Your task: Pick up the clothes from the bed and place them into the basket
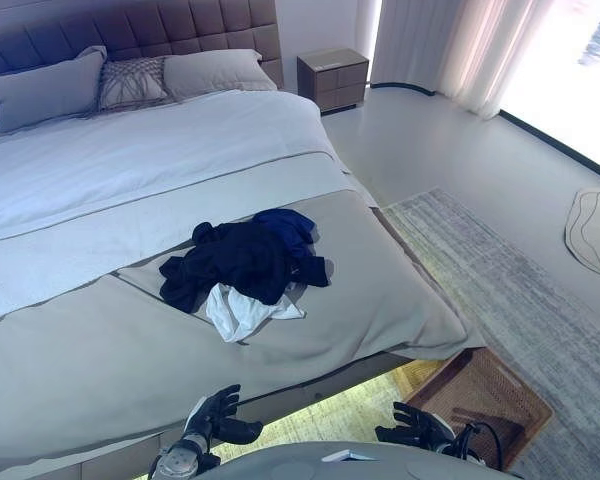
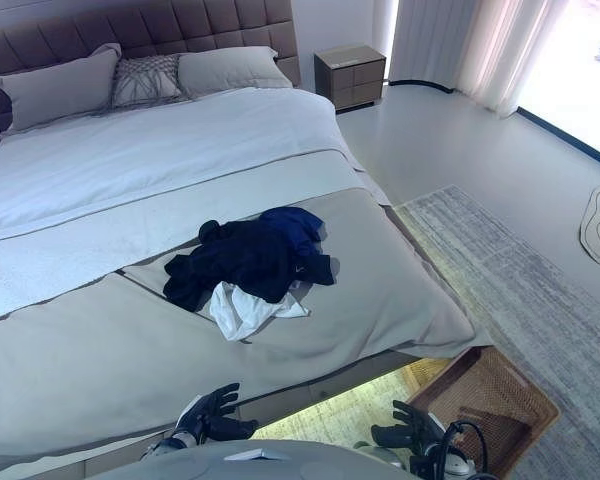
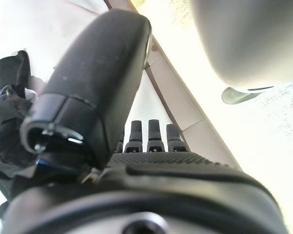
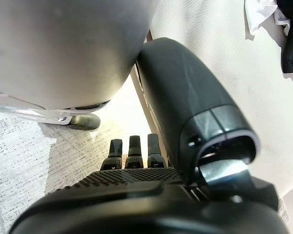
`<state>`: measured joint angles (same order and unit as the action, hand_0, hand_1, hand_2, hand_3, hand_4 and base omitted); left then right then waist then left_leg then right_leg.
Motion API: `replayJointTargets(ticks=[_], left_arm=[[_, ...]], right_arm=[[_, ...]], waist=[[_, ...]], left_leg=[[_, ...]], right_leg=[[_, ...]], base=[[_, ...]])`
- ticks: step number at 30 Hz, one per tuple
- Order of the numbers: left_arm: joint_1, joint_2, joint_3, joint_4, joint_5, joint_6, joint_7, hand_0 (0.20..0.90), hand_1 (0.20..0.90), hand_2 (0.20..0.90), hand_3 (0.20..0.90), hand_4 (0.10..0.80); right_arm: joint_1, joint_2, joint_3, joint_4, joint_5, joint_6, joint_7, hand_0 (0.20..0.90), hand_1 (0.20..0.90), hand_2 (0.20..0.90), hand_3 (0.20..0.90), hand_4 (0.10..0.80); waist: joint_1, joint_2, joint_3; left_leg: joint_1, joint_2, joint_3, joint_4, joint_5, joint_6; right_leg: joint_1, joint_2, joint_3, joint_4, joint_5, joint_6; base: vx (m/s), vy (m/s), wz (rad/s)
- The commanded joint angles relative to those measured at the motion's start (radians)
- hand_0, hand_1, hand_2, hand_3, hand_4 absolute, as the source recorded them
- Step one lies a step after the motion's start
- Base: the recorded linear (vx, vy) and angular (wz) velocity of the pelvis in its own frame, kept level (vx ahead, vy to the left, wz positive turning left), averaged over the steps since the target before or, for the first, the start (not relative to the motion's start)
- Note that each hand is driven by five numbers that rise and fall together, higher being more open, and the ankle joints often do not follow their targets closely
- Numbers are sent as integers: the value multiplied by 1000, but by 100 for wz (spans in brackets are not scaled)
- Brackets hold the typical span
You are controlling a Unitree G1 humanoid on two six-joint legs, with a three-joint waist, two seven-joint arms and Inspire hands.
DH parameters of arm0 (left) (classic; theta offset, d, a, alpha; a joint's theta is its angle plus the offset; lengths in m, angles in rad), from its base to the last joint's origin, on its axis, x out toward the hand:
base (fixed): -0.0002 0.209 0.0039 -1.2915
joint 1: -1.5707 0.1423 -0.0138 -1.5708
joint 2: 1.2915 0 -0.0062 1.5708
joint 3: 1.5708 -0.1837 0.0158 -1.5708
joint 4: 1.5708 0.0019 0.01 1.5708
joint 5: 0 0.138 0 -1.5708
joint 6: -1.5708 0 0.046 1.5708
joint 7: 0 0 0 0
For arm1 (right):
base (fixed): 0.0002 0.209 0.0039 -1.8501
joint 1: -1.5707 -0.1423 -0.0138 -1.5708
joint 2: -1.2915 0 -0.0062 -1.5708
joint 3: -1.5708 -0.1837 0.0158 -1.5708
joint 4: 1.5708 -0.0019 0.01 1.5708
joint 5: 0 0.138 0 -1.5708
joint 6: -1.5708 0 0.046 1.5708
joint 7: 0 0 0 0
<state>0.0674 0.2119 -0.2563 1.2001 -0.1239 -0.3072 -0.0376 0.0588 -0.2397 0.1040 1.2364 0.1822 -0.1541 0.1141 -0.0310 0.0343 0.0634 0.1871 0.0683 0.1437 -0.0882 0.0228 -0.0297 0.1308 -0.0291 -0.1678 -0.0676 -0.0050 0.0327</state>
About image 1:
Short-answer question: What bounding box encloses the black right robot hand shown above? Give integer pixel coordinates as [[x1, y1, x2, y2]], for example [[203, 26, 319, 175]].
[[374, 401, 456, 454]]

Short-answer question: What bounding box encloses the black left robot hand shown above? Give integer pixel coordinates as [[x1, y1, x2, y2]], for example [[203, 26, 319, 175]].
[[183, 383, 264, 445]]

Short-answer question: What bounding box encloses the white garment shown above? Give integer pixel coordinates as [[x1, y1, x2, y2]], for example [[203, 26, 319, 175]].
[[205, 282, 307, 344]]

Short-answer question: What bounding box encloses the black garment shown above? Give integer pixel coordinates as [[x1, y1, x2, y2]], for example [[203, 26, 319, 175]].
[[158, 219, 331, 315]]

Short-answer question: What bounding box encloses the brown wicker basket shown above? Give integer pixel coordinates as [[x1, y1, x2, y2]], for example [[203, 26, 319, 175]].
[[404, 346, 555, 471]]

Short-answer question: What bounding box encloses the brown bed base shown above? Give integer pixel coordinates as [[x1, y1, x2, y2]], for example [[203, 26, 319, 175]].
[[44, 349, 416, 480]]

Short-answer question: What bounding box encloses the bed with grey cover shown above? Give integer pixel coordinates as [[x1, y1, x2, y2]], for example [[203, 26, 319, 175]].
[[0, 189, 486, 480]]

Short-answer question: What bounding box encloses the grey robot torso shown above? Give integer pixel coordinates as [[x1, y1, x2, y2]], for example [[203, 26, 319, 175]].
[[214, 442, 531, 480]]

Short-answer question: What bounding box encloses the grey striped area rug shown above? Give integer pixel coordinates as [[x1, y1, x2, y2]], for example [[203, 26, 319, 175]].
[[209, 187, 600, 480]]

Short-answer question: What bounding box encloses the small oval outlined rug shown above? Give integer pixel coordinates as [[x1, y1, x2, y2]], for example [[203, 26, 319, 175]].
[[563, 187, 600, 284]]

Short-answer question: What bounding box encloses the white duvet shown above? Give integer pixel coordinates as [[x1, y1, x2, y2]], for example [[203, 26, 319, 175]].
[[0, 89, 381, 326]]

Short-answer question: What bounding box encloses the beige pillow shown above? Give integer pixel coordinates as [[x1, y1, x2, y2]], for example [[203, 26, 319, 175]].
[[162, 48, 279, 99]]

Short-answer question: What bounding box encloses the patterned decorative cushion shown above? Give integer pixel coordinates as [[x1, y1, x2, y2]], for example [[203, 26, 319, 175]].
[[98, 55, 174, 112]]

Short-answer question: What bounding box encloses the brown wooden nightstand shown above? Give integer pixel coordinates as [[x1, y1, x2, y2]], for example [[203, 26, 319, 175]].
[[296, 47, 370, 115]]

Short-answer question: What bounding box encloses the large grey pillow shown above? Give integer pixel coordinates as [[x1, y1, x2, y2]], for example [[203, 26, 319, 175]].
[[0, 45, 108, 136]]

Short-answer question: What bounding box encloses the sheer white curtain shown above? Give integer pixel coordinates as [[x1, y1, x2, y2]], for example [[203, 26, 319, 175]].
[[369, 0, 600, 121]]

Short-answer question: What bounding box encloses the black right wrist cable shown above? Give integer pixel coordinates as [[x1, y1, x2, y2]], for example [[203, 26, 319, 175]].
[[452, 422, 504, 471]]

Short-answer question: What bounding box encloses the black window floor rail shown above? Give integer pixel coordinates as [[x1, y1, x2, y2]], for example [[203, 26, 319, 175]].
[[369, 81, 600, 187]]

